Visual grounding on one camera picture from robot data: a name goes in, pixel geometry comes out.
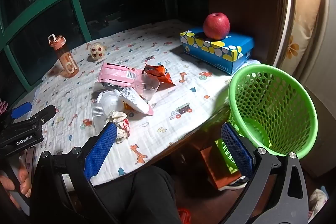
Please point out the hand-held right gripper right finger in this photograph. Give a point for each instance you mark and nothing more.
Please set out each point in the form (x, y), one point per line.
(237, 150)

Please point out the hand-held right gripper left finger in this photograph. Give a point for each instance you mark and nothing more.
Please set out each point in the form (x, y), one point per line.
(101, 150)

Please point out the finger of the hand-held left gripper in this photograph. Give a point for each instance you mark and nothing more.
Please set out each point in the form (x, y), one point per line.
(43, 113)
(21, 109)

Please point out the paper tissue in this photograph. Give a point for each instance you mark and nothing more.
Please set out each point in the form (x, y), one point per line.
(120, 120)

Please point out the white plastic cup lid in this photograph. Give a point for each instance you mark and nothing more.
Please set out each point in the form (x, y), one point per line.
(109, 102)

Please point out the green plastic mesh basket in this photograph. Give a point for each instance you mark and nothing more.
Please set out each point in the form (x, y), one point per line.
(275, 108)

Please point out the person's left hand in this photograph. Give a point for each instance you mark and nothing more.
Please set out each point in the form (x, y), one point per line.
(25, 186)

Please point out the orange stool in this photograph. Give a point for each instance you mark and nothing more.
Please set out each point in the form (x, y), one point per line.
(212, 163)

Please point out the clear plastic tray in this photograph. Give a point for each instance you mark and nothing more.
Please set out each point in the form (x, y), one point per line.
(97, 119)

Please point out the person's shoe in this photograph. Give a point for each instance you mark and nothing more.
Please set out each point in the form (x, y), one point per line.
(235, 184)

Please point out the pink water bottle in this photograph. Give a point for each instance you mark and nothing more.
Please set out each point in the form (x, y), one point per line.
(67, 61)

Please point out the white foil-lined packet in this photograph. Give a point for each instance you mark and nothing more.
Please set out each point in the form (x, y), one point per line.
(139, 104)

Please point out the person's leg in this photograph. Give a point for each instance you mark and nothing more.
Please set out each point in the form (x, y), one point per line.
(147, 200)

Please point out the printed blanket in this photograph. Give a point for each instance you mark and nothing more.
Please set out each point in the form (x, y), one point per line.
(183, 98)

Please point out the clear plastic cup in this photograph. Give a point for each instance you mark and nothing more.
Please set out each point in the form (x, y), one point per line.
(145, 87)

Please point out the pink snack packet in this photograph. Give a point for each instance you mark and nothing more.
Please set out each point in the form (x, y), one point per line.
(115, 73)

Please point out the small spotted plush toy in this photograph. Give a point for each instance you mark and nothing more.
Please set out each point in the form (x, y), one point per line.
(97, 52)

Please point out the red plastic object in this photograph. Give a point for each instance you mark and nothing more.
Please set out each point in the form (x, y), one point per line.
(185, 216)

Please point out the white cloth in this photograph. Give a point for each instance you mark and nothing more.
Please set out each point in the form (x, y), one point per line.
(319, 200)

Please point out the orange snack wrapper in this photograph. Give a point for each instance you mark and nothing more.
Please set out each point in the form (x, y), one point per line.
(162, 73)

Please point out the blue spotted cardboard box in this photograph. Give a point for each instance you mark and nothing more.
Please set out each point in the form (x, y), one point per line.
(223, 49)

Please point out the red apple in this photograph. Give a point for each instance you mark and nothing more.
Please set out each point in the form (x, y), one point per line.
(216, 26)

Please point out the floral pillow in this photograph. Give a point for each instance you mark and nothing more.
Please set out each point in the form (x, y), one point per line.
(307, 3)

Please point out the green window frame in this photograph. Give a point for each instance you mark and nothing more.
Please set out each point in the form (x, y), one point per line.
(76, 7)

